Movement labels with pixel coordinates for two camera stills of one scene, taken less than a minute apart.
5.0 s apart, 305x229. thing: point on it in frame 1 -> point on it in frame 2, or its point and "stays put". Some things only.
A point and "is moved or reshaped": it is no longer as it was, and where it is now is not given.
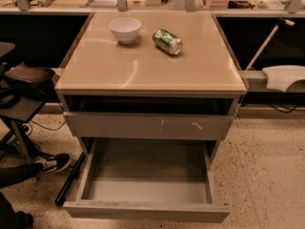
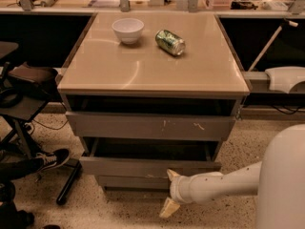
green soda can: [168, 42] stays put
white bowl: [125, 29] stays put
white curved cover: [279, 77] stays put
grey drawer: [149, 178] is moved or reshaped
